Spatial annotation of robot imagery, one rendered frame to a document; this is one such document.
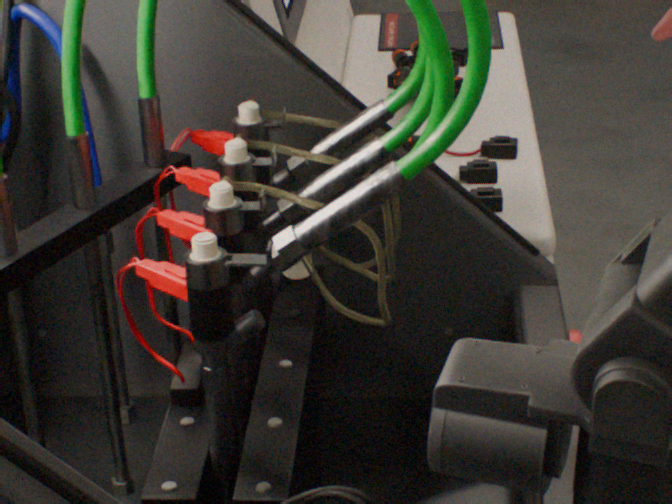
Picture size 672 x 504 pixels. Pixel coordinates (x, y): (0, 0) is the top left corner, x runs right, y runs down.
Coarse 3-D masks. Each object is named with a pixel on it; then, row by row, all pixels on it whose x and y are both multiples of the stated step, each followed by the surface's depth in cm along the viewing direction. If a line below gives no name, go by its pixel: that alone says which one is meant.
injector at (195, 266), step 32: (224, 256) 87; (192, 288) 88; (224, 288) 88; (192, 320) 89; (224, 320) 89; (256, 320) 89; (224, 352) 90; (224, 384) 91; (224, 416) 93; (224, 448) 94; (224, 480) 95
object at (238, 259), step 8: (232, 256) 88; (240, 256) 88; (248, 256) 88; (256, 256) 88; (264, 256) 88; (224, 264) 87; (232, 264) 87; (240, 264) 87; (248, 264) 87; (256, 264) 87; (264, 264) 87
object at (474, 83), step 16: (464, 0) 79; (480, 0) 79; (480, 16) 79; (480, 32) 79; (480, 48) 80; (480, 64) 80; (464, 80) 81; (480, 80) 81; (464, 96) 81; (480, 96) 81; (464, 112) 82; (448, 128) 82; (464, 128) 82; (432, 144) 83; (448, 144) 83; (400, 160) 84; (416, 160) 83; (432, 160) 83
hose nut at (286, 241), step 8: (288, 232) 86; (280, 240) 86; (288, 240) 86; (296, 240) 86; (280, 248) 86; (288, 248) 86; (296, 248) 86; (304, 248) 86; (288, 256) 86; (296, 256) 86
